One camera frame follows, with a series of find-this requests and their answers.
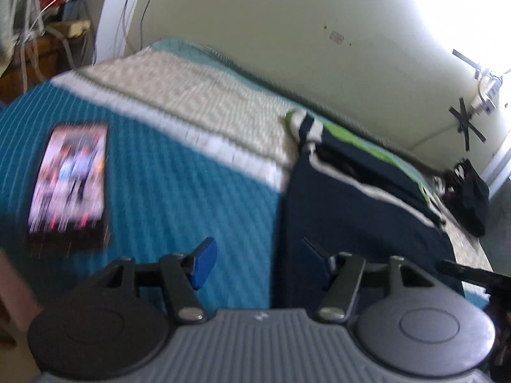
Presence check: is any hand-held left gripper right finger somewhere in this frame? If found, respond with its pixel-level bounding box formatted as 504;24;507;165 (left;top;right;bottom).
301;237;438;324

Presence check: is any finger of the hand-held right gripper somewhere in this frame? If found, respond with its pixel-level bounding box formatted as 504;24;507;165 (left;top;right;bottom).
440;259;511;290

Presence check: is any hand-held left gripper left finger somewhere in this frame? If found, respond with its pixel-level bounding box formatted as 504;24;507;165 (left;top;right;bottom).
90;237;218;326

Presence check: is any navy green white knit sweater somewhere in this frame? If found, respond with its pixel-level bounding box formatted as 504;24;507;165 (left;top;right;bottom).
277;109;464;312

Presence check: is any dark folded clothes pile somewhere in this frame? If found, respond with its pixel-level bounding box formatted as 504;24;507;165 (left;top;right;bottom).
441;159;491;237

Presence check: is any beige teal patterned bedsheet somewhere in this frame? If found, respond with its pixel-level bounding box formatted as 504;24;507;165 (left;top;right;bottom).
0;38;493;316

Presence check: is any black tape cross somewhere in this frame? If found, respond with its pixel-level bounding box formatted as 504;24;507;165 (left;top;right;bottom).
449;98;488;150

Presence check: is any smartphone with lit screen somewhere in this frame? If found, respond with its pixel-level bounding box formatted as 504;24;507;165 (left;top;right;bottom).
26;122;110;250

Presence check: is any black tape strip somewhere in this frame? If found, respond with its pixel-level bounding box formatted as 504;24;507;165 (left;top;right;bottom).
452;49;480;69

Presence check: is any wooden side table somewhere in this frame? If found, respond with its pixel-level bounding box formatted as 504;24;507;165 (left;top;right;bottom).
0;20;96;104

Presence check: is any beige power strip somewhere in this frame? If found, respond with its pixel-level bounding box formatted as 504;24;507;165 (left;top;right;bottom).
48;19;93;37

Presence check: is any blue charger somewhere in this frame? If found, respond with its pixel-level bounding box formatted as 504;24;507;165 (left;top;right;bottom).
63;0;88;21

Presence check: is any white wall power strip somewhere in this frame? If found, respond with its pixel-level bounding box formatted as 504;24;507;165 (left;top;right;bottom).
471;68;504;114

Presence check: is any black wall cable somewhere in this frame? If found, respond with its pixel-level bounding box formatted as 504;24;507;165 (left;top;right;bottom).
138;0;162;46
118;0;146;54

